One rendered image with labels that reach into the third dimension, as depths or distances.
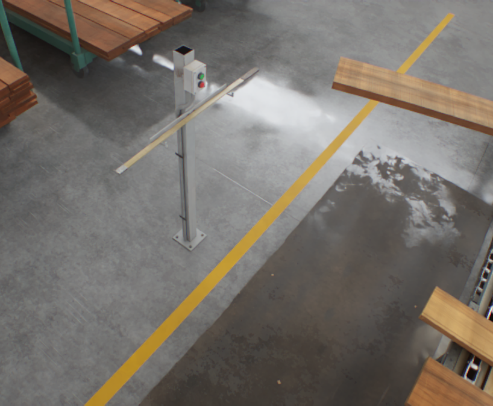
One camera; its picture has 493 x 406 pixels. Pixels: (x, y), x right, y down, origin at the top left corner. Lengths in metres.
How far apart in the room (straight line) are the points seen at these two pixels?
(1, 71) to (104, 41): 0.83
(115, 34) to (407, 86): 2.18
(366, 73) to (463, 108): 0.56
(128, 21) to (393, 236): 2.59
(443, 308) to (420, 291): 1.09
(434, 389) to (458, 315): 0.31
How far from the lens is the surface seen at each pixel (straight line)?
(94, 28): 3.69
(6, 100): 2.98
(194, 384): 2.31
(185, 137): 2.02
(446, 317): 1.71
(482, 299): 1.91
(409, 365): 2.57
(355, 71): 2.51
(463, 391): 1.64
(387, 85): 2.49
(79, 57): 3.54
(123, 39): 3.49
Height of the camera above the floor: 2.24
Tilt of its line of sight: 51 degrees down
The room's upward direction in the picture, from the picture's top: 6 degrees clockwise
